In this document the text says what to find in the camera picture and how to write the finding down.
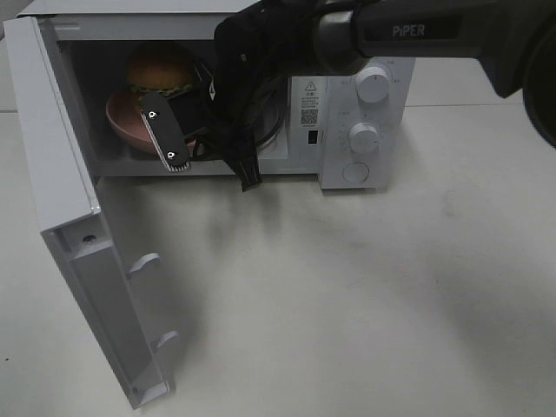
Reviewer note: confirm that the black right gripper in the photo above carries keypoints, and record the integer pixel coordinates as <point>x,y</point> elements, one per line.
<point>256,49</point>

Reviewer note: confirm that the pink round plate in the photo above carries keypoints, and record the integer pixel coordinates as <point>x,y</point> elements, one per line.
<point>126,121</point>

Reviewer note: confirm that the toy burger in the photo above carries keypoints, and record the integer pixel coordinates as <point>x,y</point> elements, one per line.
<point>160,66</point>

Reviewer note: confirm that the white microwave door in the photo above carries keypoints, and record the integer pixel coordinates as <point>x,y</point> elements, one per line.
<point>74,228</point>

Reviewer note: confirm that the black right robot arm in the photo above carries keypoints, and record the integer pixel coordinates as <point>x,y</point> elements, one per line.
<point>514,41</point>

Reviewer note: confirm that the glass microwave turntable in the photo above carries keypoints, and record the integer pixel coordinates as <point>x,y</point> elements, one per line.
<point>270,122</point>

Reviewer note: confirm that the white warning label sticker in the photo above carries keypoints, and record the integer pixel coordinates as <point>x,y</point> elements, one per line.
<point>309,103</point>

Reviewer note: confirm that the white microwave oven body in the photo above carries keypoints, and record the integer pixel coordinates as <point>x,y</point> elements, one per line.
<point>69,64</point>

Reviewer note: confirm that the round white door button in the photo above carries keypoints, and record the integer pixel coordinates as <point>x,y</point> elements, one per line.
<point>356,173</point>

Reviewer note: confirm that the lower white timer knob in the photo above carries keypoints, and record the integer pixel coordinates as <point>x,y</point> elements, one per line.
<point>363,138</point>

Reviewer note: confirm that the upper white power knob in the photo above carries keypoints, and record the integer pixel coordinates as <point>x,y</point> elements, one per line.
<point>373,83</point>

